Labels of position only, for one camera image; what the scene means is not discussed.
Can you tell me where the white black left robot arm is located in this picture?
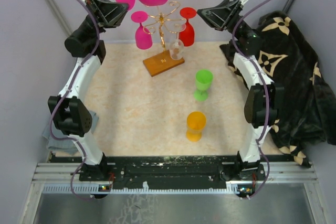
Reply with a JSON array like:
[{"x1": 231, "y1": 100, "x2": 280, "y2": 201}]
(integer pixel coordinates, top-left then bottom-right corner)
[{"x1": 48, "y1": 0, "x2": 129, "y2": 180}]

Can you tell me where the magenta plastic wine glass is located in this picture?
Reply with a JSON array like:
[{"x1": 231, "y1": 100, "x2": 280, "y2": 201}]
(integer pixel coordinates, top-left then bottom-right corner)
[{"x1": 131, "y1": 11, "x2": 153, "y2": 50}]

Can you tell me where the orange plastic wine glass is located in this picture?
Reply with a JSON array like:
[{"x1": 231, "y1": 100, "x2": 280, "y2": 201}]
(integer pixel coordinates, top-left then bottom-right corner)
[{"x1": 186, "y1": 111, "x2": 206, "y2": 142}]

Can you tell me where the gold wire wine glass rack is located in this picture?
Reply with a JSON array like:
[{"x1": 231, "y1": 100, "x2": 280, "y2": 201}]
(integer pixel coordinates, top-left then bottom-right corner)
[{"x1": 143, "y1": 1, "x2": 186, "y2": 77}]

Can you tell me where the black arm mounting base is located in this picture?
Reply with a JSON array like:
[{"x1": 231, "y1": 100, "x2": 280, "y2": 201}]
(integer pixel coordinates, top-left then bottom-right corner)
[{"x1": 49, "y1": 154, "x2": 266, "y2": 200}]

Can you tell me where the green plastic wine glass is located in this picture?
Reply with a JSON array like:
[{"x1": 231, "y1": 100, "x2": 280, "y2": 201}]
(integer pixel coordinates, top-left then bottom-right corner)
[{"x1": 194, "y1": 69, "x2": 213, "y2": 101}]

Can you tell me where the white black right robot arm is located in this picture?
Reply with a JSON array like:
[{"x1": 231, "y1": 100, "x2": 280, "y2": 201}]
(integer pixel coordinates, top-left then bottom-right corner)
[{"x1": 197, "y1": 0, "x2": 284, "y2": 180}]

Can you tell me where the aluminium frame rail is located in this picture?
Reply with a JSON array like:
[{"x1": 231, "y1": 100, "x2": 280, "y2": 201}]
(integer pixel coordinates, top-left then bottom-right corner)
[{"x1": 20, "y1": 156, "x2": 326, "y2": 223}]

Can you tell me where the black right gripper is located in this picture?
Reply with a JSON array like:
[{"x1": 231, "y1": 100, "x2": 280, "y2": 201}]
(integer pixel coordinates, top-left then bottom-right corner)
[{"x1": 195, "y1": 0, "x2": 250, "y2": 40}]

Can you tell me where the clear wine glass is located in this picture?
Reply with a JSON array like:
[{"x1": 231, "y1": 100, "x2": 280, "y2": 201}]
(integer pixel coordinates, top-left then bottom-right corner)
[{"x1": 169, "y1": 23, "x2": 186, "y2": 60}]

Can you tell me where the grey blue cloth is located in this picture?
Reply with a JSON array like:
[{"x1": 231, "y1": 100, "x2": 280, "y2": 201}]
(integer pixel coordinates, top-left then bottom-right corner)
[{"x1": 42, "y1": 111, "x2": 99, "y2": 155}]

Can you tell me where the red plastic wine glass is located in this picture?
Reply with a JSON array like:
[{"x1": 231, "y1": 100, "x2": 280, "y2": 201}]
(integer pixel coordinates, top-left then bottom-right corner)
[{"x1": 179, "y1": 7, "x2": 196, "y2": 47}]

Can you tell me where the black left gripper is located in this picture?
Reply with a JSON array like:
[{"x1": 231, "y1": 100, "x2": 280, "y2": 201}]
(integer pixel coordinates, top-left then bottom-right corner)
[{"x1": 79, "y1": 0, "x2": 131, "y2": 40}]

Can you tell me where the black floral blanket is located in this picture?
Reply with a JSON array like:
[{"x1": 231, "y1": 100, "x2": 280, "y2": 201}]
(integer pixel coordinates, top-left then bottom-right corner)
[{"x1": 219, "y1": 10, "x2": 336, "y2": 167}]

